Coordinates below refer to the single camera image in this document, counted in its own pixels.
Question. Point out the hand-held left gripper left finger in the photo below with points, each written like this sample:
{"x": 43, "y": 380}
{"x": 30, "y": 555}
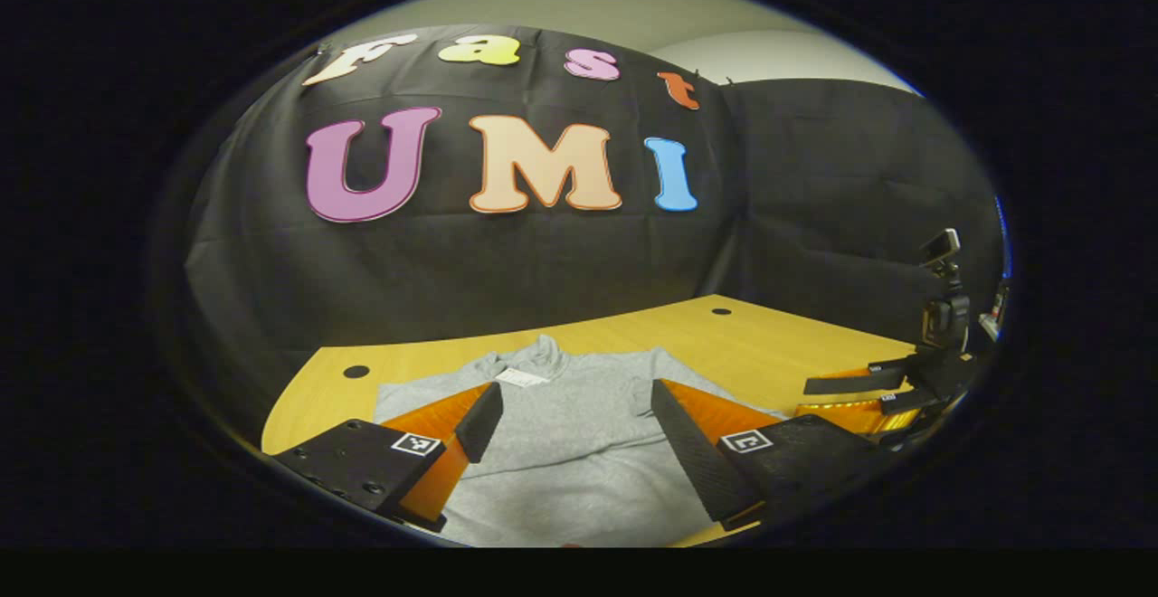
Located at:
{"x": 479, "y": 423}

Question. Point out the black backdrop cloth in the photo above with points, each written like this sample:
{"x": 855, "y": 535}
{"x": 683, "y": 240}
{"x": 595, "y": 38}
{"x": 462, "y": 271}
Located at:
{"x": 543, "y": 262}

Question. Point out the grey sweatshirt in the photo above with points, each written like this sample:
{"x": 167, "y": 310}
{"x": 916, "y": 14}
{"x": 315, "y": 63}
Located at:
{"x": 579, "y": 452}

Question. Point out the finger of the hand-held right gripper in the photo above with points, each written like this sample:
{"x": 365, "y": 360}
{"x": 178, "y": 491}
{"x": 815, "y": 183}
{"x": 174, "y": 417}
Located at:
{"x": 850, "y": 416}
{"x": 850, "y": 386}

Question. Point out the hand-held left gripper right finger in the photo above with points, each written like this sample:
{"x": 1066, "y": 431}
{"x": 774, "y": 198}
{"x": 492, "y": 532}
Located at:
{"x": 697, "y": 461}

